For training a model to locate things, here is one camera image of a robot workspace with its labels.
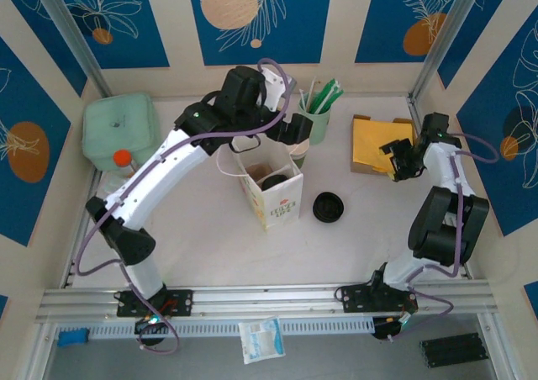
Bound brown pulp cup carrier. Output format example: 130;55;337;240
245;164;277;184

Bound white paper bag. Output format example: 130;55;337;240
216;138;304;232

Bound mint green straw holder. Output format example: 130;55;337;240
297;100;333;145

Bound yellow paper napkins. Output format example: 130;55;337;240
351;118;417;174

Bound green straw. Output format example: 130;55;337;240
313;78;338;114
319;86;345;114

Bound black cup lid stack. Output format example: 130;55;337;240
312;191;346;224

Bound mint green lunch box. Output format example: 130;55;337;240
82;92;160;172

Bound clear bottle with orange cap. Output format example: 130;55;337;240
97;148;136;198

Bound black ribbed block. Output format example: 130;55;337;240
419;332;491;369

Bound white blue plastic packet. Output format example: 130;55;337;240
238;315;286;365

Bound blue plastic piece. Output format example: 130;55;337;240
56;328;89;348

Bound black cable loop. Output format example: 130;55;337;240
229;137;262;152

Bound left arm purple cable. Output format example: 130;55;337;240
75;58;293;354

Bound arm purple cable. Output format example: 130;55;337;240
380;132;500;343
75;58;293;354

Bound aluminium side rail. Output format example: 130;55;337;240
408;96;478;281
61;167;104;289

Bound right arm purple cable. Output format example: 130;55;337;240
380;132;500;343

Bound aluminium frame post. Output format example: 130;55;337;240
31;0;113;99
409;0;491;99

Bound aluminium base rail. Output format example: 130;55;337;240
37;282;495;323

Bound white slotted cable duct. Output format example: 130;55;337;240
90;317;375;339

